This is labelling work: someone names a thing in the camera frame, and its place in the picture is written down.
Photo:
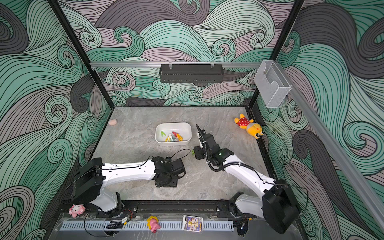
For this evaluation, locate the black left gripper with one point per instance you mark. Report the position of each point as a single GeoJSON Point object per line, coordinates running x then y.
{"type": "Point", "coordinates": [173, 185]}

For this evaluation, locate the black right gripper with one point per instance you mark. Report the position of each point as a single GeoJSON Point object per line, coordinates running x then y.
{"type": "Point", "coordinates": [197, 150]}

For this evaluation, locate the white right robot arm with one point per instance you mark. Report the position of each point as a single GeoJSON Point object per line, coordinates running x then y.
{"type": "Point", "coordinates": [275, 202]}

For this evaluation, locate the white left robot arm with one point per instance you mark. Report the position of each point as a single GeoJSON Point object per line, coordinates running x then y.
{"type": "Point", "coordinates": [91, 181]}

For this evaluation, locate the white plastic storage box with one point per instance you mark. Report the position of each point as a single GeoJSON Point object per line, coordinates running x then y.
{"type": "Point", "coordinates": [182, 128]}

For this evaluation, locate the playing card box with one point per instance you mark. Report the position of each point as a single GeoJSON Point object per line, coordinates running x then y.
{"type": "Point", "coordinates": [192, 224]}

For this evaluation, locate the yellow plush bear toy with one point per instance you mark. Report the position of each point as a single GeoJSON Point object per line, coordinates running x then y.
{"type": "Point", "coordinates": [252, 128]}

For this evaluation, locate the pink yellow plush toy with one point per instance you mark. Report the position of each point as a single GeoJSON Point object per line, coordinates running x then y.
{"type": "Point", "coordinates": [153, 224]}

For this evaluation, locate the pink eraser blob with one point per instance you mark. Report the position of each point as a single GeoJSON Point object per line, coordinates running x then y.
{"type": "Point", "coordinates": [112, 122]}

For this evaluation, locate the pink pig plush toy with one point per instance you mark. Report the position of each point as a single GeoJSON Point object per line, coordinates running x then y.
{"type": "Point", "coordinates": [76, 210]}

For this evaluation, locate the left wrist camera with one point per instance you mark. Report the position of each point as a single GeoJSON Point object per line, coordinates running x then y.
{"type": "Point", "coordinates": [178, 169]}

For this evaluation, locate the white slotted cable duct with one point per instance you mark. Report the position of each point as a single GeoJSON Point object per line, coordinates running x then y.
{"type": "Point", "coordinates": [227, 226]}

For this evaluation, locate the black wall tray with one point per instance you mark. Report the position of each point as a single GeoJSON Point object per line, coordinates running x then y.
{"type": "Point", "coordinates": [191, 74]}

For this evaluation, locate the clear plastic wall bin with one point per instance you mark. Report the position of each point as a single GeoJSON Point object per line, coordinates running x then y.
{"type": "Point", "coordinates": [272, 83]}

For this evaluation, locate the aluminium rail back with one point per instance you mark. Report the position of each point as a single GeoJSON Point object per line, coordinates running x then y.
{"type": "Point", "coordinates": [136, 64]}

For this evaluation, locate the aluminium rail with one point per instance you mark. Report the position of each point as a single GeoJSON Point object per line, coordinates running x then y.
{"type": "Point", "coordinates": [136, 64]}
{"type": "Point", "coordinates": [334, 103]}

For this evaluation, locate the black corner frame post right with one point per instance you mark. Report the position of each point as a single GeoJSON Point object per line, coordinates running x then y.
{"type": "Point", "coordinates": [287, 27]}

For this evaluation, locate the black corner frame post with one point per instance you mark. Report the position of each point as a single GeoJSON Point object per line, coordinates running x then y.
{"type": "Point", "coordinates": [287, 27]}
{"type": "Point", "coordinates": [55, 6]}

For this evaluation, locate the aluminium rail right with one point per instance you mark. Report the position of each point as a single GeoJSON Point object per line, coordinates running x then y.
{"type": "Point", "coordinates": [334, 103]}

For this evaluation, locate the black corner frame post left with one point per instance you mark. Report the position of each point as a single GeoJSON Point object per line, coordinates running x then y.
{"type": "Point", "coordinates": [55, 6]}

